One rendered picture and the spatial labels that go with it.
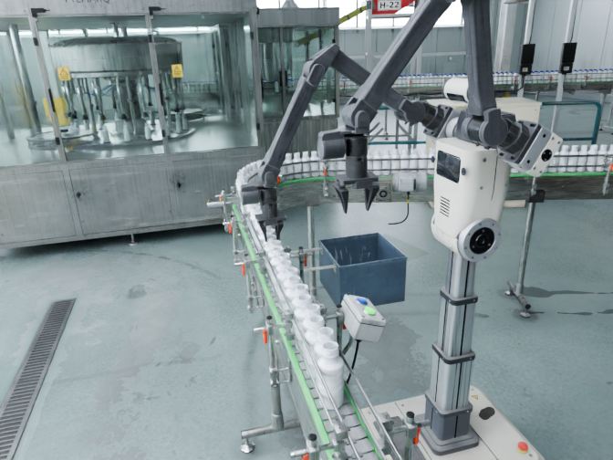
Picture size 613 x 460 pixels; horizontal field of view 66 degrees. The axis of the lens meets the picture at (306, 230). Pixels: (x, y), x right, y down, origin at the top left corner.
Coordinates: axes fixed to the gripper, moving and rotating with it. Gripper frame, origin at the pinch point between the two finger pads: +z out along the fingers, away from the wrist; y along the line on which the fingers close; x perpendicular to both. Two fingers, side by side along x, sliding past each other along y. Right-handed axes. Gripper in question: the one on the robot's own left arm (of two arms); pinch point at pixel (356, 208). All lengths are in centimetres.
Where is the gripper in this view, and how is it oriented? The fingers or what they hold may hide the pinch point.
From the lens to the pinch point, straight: 127.6
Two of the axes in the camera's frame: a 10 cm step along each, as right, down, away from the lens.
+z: 0.3, 9.3, 3.7
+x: -2.5, -3.5, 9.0
